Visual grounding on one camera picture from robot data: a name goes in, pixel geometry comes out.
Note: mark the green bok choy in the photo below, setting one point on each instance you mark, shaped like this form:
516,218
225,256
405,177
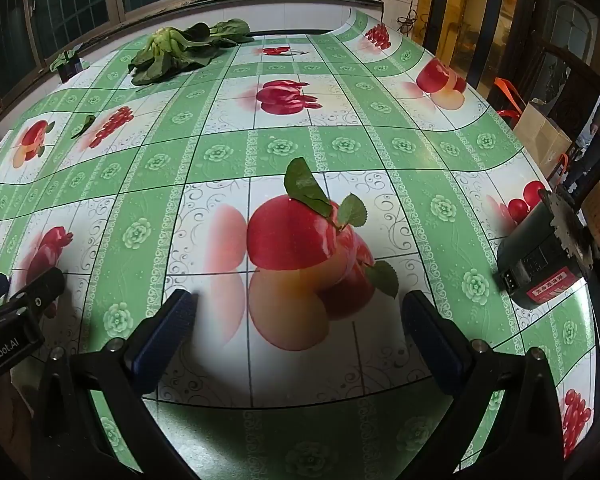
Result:
190,50

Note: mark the loose green leaf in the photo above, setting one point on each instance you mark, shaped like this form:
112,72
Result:
82,126

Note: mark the dark green device red label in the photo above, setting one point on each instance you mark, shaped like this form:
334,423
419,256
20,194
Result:
545,255

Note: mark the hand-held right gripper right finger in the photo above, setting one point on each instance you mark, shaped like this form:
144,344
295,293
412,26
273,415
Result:
430,337

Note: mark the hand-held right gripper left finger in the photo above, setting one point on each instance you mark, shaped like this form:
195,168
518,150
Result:
167,332

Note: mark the gold framed glass door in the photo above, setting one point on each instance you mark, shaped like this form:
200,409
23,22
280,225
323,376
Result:
480,10

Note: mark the dark wooden armchair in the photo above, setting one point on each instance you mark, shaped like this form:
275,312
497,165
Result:
580,70

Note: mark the green fruit-print tablecloth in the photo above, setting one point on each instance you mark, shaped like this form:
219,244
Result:
330,135

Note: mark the green cloth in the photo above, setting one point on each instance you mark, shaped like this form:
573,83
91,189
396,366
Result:
61,60

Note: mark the small black box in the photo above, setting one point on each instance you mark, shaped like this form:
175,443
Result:
71,74

